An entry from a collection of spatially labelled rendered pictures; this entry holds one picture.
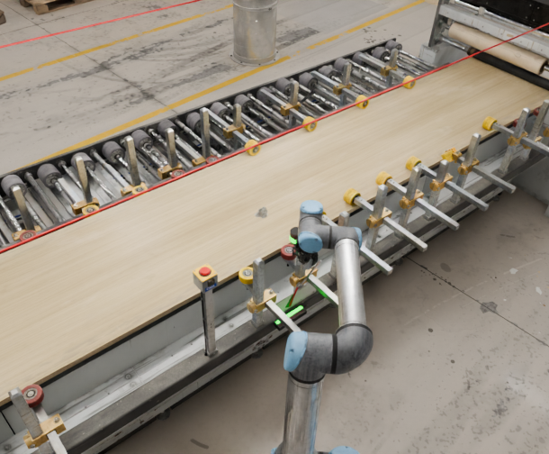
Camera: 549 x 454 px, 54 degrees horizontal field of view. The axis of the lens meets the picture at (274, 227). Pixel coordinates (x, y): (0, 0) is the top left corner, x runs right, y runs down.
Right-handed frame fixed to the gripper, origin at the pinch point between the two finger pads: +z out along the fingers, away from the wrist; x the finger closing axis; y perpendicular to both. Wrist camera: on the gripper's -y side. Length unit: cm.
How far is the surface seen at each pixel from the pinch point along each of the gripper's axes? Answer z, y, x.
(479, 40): -5, -258, -95
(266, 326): 31.7, 19.2, -3.7
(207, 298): -7.7, 48.6, -6.0
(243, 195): 11, -14, -67
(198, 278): -20, 51, -7
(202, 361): 31, 53, -5
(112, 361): 29, 85, -28
